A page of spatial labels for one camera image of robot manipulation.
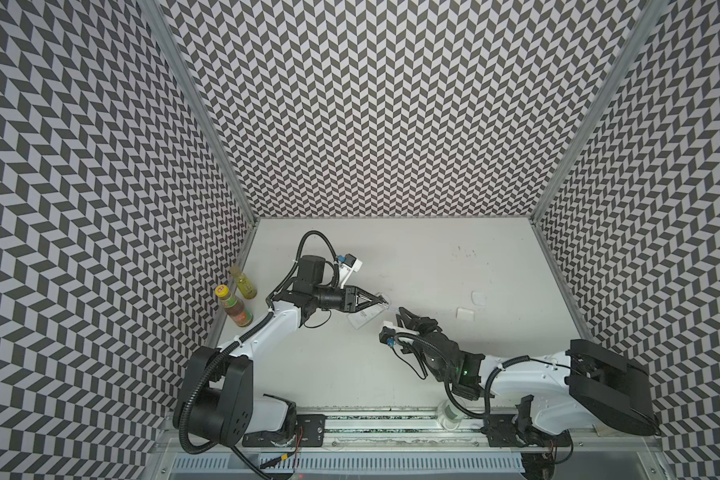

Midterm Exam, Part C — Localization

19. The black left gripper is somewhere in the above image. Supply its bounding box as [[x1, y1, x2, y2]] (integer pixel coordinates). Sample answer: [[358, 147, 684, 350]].
[[314, 283, 380, 312]]

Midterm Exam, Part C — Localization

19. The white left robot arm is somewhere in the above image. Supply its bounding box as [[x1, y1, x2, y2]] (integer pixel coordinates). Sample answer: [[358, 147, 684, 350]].
[[172, 252, 386, 454]]

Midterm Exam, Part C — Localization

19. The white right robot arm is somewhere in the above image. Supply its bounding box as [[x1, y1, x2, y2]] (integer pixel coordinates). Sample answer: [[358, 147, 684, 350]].
[[379, 308, 660, 444]]

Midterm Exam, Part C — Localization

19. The yellow-green drink bottle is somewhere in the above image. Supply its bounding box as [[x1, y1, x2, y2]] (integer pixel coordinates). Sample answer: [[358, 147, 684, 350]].
[[229, 264, 258, 300]]

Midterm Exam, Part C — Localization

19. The red tea bottle yellow cap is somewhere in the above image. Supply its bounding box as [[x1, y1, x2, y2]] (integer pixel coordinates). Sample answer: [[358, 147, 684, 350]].
[[214, 285, 253, 328]]

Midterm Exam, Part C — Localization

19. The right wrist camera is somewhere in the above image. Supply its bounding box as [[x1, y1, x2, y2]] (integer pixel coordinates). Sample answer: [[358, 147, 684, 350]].
[[378, 321, 406, 348]]

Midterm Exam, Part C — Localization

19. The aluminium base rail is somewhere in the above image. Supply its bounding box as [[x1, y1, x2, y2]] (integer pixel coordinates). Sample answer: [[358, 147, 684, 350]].
[[167, 407, 655, 454]]

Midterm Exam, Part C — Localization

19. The aluminium left corner post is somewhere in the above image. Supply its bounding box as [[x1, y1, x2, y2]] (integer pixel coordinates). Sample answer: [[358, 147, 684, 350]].
[[138, 0, 256, 225]]

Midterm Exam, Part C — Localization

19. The aluminium corner post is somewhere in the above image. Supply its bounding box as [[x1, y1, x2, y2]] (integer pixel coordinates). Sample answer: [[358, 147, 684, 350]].
[[530, 0, 669, 226], [138, 0, 256, 225]]

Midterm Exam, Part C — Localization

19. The aluminium right corner post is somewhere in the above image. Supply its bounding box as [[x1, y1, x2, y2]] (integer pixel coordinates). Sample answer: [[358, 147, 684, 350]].
[[530, 0, 669, 226]]

